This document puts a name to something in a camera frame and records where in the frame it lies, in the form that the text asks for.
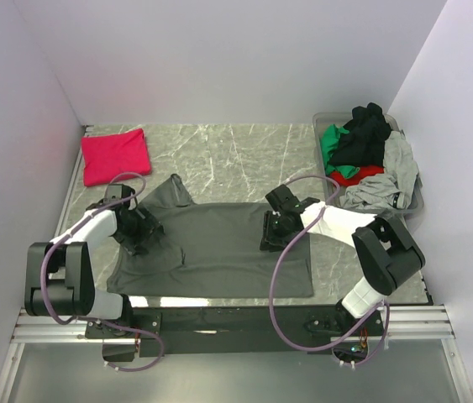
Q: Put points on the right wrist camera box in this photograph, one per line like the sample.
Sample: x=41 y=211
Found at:
x=283 y=201

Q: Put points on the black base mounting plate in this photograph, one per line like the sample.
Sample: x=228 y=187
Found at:
x=227 y=329

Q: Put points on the black t shirt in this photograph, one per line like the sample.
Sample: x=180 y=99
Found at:
x=364 y=144

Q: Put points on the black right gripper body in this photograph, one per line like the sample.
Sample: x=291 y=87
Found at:
x=275 y=231

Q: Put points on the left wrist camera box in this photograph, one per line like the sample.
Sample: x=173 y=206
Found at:
x=116 y=192

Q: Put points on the folded pink t shirt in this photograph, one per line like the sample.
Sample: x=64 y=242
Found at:
x=110 y=155

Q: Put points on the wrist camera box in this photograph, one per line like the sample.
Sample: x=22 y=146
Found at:
x=283 y=201
x=116 y=192

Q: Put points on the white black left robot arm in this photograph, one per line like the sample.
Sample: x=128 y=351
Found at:
x=59 y=278

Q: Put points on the light grey t shirt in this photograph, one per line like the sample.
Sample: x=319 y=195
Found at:
x=393 y=189

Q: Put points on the dark grey t shirt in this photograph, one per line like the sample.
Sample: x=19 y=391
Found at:
x=209 y=250

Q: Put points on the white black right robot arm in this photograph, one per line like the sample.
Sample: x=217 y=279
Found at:
x=387 y=252

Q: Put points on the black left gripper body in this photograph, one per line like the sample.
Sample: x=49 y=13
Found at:
x=138 y=229

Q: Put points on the green t shirt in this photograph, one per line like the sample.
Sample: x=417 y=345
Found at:
x=329 y=142

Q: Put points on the red t shirt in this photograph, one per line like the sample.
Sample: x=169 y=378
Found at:
x=356 y=176

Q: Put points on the aluminium frame rail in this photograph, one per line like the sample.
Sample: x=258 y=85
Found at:
x=406 y=323

